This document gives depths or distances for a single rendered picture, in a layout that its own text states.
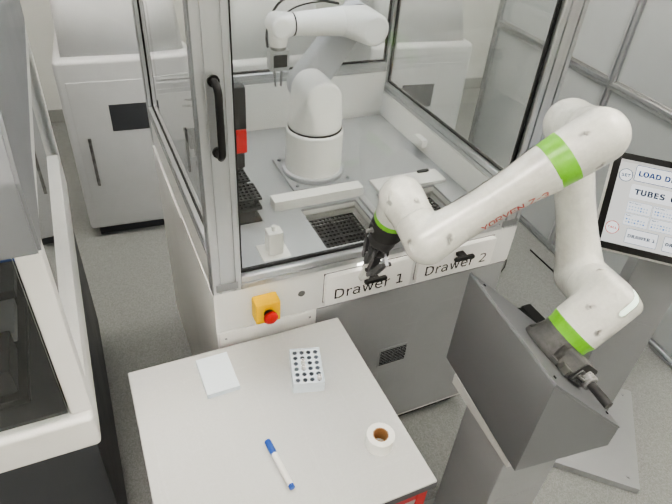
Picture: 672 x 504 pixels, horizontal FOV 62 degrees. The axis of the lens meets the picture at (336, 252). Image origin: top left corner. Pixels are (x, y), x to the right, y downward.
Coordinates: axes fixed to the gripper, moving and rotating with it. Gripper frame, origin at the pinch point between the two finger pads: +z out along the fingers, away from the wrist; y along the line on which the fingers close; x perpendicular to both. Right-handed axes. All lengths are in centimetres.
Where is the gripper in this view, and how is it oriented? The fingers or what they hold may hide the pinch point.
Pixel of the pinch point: (366, 271)
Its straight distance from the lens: 163.8
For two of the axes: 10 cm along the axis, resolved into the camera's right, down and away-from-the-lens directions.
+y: 3.6, 8.2, -4.5
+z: -2.0, 5.4, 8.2
